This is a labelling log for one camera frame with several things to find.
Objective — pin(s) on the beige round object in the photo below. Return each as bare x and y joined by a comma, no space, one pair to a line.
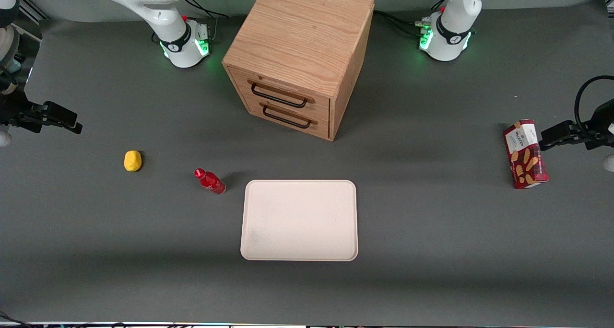
8,50

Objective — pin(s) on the wooden drawer cabinet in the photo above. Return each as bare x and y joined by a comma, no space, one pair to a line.
302,30

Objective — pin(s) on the red biscuit box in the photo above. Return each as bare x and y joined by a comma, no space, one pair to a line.
525,155

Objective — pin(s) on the wooden drawer front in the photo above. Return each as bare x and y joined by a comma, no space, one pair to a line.
321,124
288,86

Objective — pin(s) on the red coke bottle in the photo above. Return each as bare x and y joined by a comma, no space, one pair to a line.
211,181

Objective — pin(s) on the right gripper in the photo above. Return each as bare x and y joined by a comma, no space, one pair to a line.
19,112

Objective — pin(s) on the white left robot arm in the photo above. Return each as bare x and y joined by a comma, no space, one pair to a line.
453,26

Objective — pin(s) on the beige plastic tray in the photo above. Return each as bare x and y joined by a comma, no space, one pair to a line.
300,220

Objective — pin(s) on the aluminium frame rail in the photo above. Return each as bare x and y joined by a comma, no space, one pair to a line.
33,7

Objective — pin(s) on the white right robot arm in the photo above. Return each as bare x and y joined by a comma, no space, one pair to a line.
160,11

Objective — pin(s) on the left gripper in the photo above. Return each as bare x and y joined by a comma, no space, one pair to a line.
593,132

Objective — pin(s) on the yellow lemon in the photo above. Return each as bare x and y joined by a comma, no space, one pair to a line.
133,161

